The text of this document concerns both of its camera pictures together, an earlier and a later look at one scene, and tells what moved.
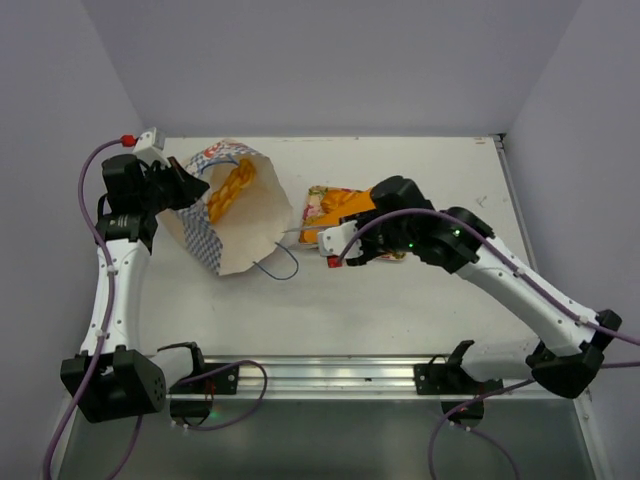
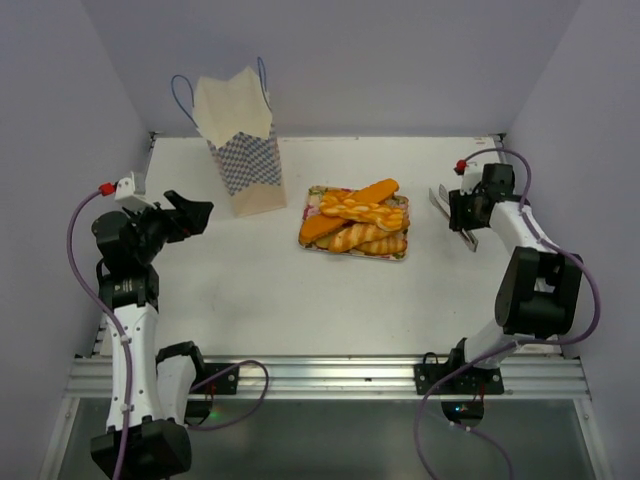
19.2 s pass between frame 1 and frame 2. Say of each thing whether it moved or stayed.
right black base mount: stayed
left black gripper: moved
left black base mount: stayed
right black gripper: moved
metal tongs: moved
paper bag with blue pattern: moved
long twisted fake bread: moved
